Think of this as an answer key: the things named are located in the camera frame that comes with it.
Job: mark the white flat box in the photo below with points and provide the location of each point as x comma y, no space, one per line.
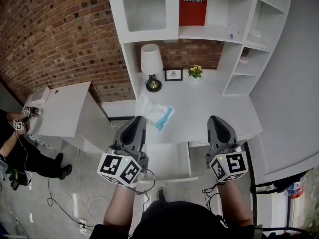
40,95

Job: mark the white side cabinet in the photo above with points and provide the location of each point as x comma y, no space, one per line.
67,108

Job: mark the clear plastic bag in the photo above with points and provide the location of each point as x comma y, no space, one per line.
154,111

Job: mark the group of water bottles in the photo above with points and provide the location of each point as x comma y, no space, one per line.
294,191

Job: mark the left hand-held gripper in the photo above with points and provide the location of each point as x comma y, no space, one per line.
117,167

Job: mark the black picture frame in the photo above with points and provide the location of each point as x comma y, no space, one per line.
173,75

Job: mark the person's dark clothed body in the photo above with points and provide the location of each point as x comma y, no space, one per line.
179,223

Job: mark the white shade table lamp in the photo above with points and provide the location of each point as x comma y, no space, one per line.
151,58

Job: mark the person's right forearm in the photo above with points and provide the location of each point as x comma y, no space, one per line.
234,203

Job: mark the yellow flower pot plant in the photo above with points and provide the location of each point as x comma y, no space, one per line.
195,71

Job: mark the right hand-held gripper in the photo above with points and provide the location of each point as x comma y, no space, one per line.
229,165

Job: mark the white desk with hutch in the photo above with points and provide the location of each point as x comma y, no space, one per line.
199,103

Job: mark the person's left forearm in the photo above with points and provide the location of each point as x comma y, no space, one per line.
119,208

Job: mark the white power strip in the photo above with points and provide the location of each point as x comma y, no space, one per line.
82,226

